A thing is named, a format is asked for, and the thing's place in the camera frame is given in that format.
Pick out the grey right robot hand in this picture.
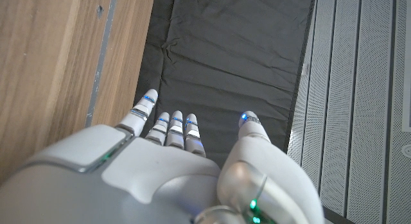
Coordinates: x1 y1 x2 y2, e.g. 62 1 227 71
0 89 325 224

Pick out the grey tape outline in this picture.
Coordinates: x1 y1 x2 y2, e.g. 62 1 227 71
84 0 119 128

